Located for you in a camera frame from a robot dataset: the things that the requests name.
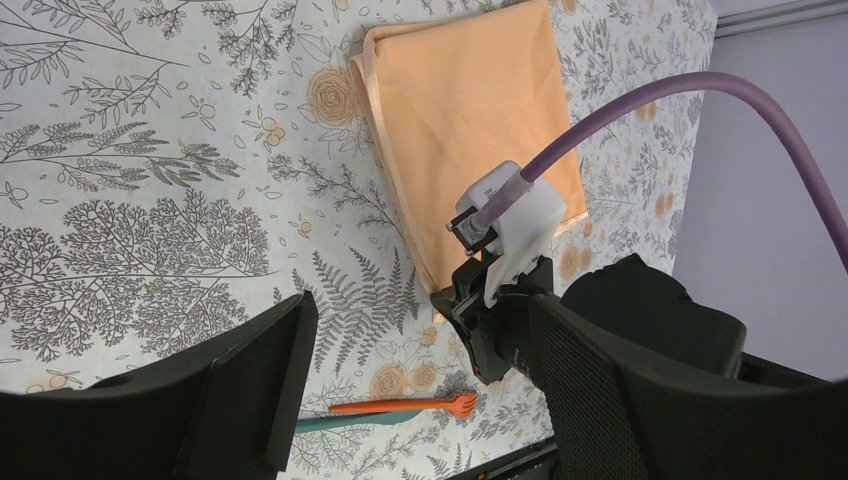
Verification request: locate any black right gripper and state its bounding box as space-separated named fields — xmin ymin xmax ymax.
xmin=430 ymin=254 xmax=553 ymax=385

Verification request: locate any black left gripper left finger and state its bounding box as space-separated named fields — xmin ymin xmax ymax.
xmin=1 ymin=292 xmax=319 ymax=479

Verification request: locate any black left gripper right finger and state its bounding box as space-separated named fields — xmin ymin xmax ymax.
xmin=529 ymin=295 xmax=847 ymax=479

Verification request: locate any orange cloth napkin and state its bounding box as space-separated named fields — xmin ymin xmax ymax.
xmin=349 ymin=1 xmax=571 ymax=293

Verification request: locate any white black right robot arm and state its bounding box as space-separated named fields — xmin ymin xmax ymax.
xmin=430 ymin=254 xmax=822 ymax=389

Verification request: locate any orange plastic fork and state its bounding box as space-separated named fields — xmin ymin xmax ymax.
xmin=328 ymin=394 xmax=478 ymax=419

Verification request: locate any teal plastic knife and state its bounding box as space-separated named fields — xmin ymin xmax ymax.
xmin=294 ymin=410 xmax=421 ymax=435

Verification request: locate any floral patterned tablecloth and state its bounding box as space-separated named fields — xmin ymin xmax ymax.
xmin=0 ymin=0 xmax=719 ymax=480

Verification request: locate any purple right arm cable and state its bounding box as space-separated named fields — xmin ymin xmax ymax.
xmin=471 ymin=71 xmax=848 ymax=274

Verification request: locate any right aluminium frame post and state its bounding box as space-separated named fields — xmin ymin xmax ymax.
xmin=715 ymin=0 xmax=847 ymax=39

